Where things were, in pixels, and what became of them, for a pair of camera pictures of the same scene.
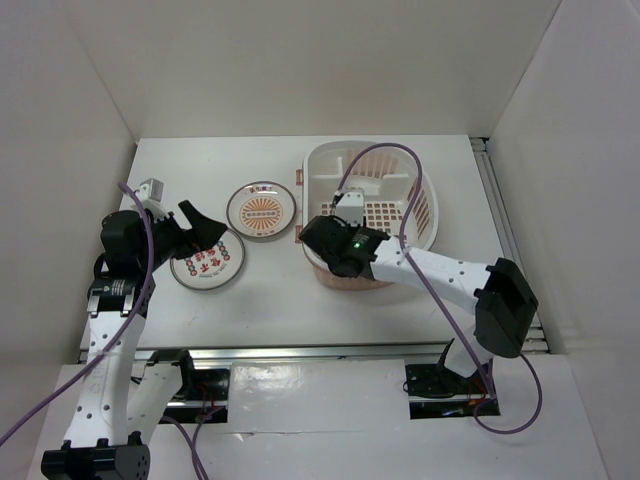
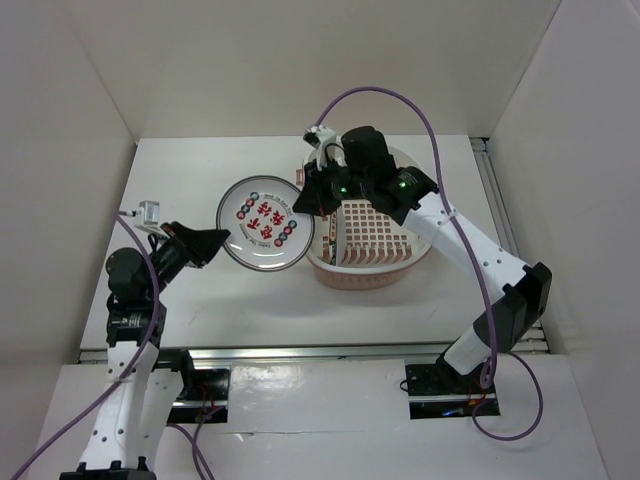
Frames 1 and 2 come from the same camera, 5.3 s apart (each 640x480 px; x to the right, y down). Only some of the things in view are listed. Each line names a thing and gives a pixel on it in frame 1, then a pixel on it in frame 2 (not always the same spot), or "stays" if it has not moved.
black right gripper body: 341,223 -> 360,181
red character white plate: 211,268 -> 266,233
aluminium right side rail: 502,232 stays
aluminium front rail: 377,354 stays
